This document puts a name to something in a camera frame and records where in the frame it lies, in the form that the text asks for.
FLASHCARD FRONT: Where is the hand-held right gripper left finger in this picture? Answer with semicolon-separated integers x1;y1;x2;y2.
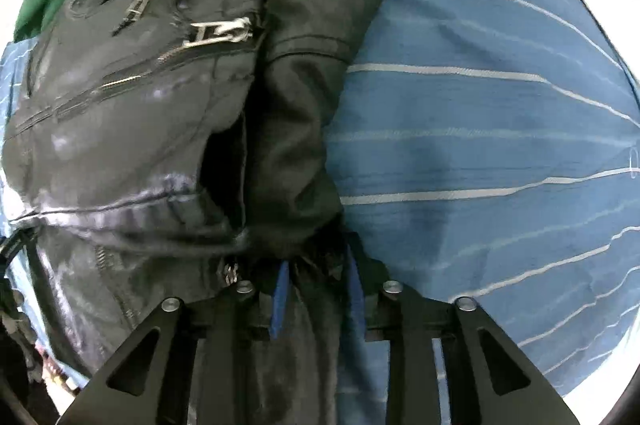
56;261;292;425

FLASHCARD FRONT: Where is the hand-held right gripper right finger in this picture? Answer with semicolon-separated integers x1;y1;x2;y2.
345;241;582;425

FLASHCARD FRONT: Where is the black zippered jacket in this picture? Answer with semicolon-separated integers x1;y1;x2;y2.
0;0;400;425

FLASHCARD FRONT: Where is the blue striped bed sheet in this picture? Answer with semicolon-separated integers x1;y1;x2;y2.
0;0;640;425

